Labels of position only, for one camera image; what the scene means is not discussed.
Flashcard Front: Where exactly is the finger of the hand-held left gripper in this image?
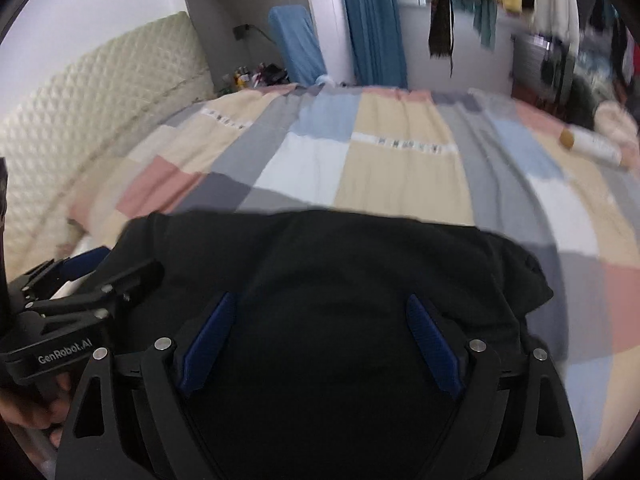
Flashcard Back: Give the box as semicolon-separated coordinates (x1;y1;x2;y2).
27;258;165;332
9;247;114;298

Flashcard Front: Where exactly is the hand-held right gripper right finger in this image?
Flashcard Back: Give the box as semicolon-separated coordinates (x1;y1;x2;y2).
405;292;586;480

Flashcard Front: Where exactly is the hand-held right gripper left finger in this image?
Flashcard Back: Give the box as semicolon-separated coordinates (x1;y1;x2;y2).
55;291;238;480

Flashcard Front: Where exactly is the black puffer jacket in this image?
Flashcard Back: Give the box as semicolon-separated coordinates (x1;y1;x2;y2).
82;210;554;480

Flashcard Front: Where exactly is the person's left hand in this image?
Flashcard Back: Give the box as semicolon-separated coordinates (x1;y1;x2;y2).
0;374;74;448

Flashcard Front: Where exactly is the cream quilted headboard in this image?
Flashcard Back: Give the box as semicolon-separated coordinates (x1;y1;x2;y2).
0;11;214;281

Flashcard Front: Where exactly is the patchwork bed quilt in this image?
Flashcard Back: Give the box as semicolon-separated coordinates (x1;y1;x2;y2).
70;84;640;476

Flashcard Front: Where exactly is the white plush toy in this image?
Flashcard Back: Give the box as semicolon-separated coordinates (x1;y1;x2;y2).
595;100;640;162

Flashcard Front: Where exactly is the silver suitcase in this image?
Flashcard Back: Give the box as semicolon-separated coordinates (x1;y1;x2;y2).
512;32;576;111

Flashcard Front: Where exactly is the blue covered chair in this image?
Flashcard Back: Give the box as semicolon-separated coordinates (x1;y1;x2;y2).
268;5;329;86

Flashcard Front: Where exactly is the blue curtain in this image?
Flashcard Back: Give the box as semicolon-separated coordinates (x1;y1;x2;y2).
340;0;409;90

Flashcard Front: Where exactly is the hanging teal scarf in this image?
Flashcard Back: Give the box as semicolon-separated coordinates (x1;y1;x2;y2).
452;0;499;51

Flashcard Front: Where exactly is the hanging brown plaid coat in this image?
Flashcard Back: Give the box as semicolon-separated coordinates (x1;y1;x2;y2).
427;0;474;79

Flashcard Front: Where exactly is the hanging white hoodie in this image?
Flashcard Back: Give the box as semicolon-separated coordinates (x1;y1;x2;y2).
532;0;581;44

